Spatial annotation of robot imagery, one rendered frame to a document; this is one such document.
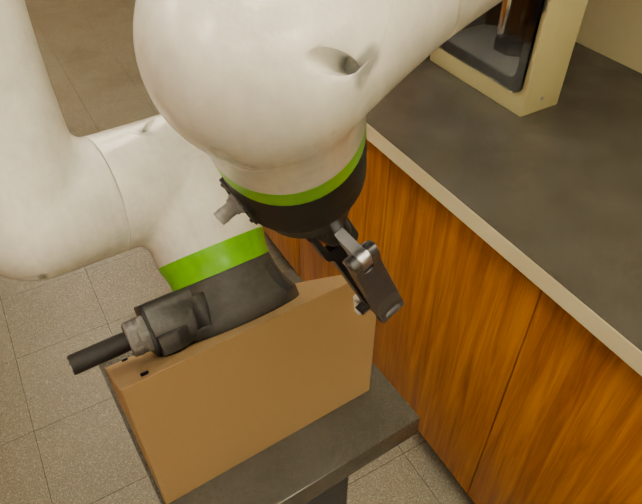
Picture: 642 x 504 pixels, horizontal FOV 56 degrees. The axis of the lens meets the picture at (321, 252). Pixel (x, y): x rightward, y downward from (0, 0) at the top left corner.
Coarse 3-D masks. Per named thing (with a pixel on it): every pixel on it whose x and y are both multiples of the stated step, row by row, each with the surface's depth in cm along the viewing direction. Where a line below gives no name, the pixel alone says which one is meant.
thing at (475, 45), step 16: (528, 0) 116; (544, 0) 113; (480, 16) 128; (496, 16) 124; (512, 16) 120; (528, 16) 117; (464, 32) 134; (480, 32) 130; (496, 32) 126; (512, 32) 122; (528, 32) 118; (448, 48) 141; (464, 48) 136; (480, 48) 131; (496, 48) 127; (512, 48) 123; (528, 48) 120; (480, 64) 133; (496, 64) 129; (512, 64) 125; (528, 64) 122; (496, 80) 130; (512, 80) 126
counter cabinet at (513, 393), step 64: (384, 192) 138; (320, 256) 187; (384, 256) 149; (448, 256) 124; (448, 320) 133; (512, 320) 112; (576, 320) 97; (448, 384) 143; (512, 384) 120; (576, 384) 103; (640, 384) 90; (448, 448) 155; (512, 448) 128; (576, 448) 109; (640, 448) 95
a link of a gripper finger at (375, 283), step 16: (368, 240) 44; (352, 256) 44; (352, 272) 45; (368, 272) 45; (384, 272) 47; (368, 288) 47; (384, 288) 48; (384, 304) 49; (400, 304) 50; (384, 320) 50
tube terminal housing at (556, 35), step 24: (552, 0) 113; (576, 0) 117; (552, 24) 117; (576, 24) 121; (552, 48) 122; (456, 72) 143; (528, 72) 123; (552, 72) 126; (504, 96) 132; (528, 96) 127; (552, 96) 131
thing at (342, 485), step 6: (342, 480) 90; (336, 486) 90; (342, 486) 92; (324, 492) 89; (330, 492) 90; (336, 492) 92; (342, 492) 93; (318, 498) 89; (324, 498) 90; (330, 498) 92; (336, 498) 93; (342, 498) 95
